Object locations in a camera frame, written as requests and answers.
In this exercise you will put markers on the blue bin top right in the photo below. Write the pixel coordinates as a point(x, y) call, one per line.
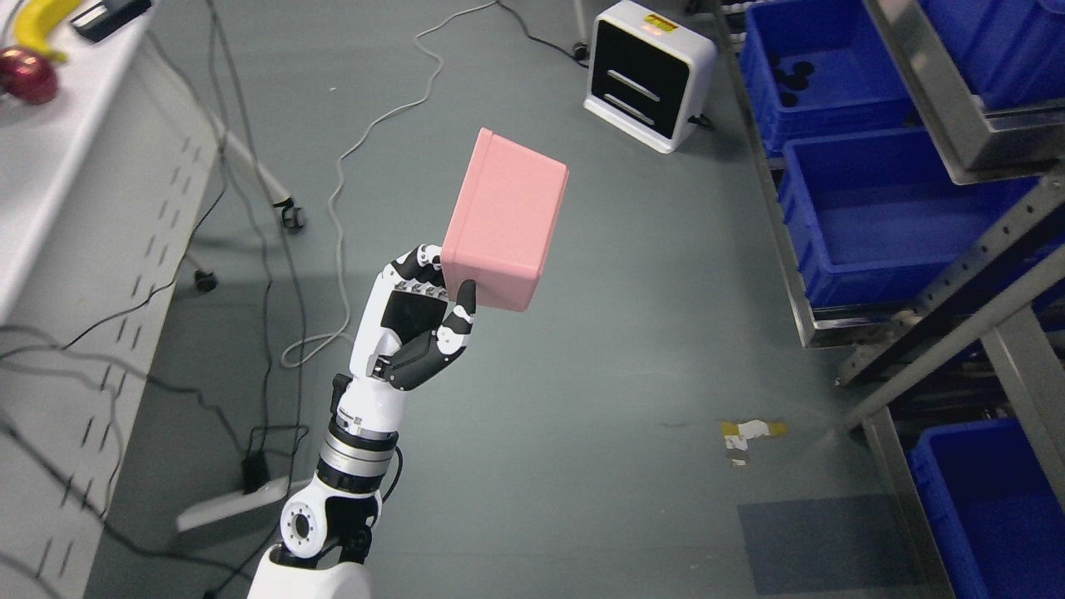
point(1010, 53)

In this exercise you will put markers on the yellow banana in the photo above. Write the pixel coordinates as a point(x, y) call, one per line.
point(34, 21)

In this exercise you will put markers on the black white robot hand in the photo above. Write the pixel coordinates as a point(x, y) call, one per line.
point(412, 327)

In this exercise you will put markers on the white perforated table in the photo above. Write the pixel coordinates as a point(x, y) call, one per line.
point(101, 192)

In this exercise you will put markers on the pink plastic storage box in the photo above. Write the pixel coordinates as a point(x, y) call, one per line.
point(502, 225)

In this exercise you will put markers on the blue bin lower right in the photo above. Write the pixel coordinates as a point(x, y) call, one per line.
point(996, 521)

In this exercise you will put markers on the blue bin shelf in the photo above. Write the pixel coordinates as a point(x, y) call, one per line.
point(818, 68)
point(874, 216)

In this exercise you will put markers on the white power strip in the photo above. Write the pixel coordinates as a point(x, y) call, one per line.
point(233, 504)

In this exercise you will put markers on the blue bin middle shelf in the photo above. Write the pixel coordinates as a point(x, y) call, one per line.
point(874, 216)

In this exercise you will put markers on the black device on table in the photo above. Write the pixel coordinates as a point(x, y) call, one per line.
point(104, 18)

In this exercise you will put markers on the blue bin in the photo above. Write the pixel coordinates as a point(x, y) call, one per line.
point(1010, 53)
point(996, 521)

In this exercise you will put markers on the white box appliance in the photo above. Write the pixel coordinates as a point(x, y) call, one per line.
point(648, 75)

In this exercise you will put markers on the red apple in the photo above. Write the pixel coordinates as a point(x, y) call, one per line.
point(28, 76)

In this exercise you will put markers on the stainless steel shelf rack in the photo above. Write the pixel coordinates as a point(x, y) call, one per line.
point(975, 343)

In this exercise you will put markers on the blue bin upper shelf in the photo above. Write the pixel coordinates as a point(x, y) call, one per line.
point(818, 68)

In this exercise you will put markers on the yellow tape scrap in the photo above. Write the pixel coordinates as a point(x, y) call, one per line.
point(737, 437)

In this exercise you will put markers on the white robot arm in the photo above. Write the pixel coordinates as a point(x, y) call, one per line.
point(326, 528)

